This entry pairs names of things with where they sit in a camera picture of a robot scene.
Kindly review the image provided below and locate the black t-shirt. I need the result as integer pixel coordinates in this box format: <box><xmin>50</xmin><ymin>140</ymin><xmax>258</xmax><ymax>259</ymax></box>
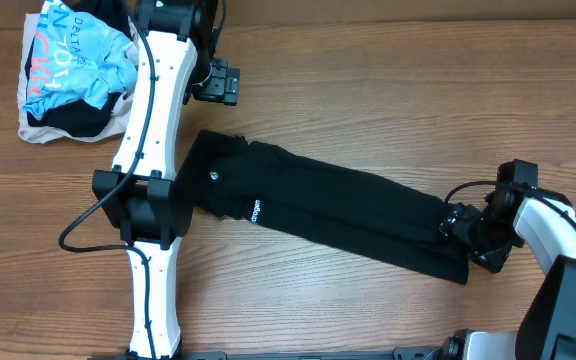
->
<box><xmin>177</xmin><ymin>130</ymin><xmax>469</xmax><ymax>284</ymax></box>

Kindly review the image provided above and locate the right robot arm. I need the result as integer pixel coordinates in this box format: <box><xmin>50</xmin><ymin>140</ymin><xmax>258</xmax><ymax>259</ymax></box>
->
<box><xmin>433</xmin><ymin>160</ymin><xmax>576</xmax><ymax>360</ymax></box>

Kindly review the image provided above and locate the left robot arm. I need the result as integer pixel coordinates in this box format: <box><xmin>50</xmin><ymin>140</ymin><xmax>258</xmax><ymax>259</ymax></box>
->
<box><xmin>92</xmin><ymin>1</ymin><xmax>240</xmax><ymax>359</ymax></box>

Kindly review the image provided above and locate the black garment in pile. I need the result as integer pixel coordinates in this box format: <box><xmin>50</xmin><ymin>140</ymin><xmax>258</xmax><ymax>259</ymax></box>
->
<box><xmin>24</xmin><ymin>0</ymin><xmax>134</xmax><ymax>139</ymax></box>

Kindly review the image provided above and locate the beige garment in pile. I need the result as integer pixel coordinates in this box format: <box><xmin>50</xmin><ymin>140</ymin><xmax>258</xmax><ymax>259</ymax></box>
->
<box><xmin>17</xmin><ymin>13</ymin><xmax>133</xmax><ymax>144</ymax></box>

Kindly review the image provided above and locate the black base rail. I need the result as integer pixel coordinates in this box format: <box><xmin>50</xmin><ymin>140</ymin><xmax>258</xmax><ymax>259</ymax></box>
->
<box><xmin>87</xmin><ymin>344</ymin><xmax>449</xmax><ymax>360</ymax></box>

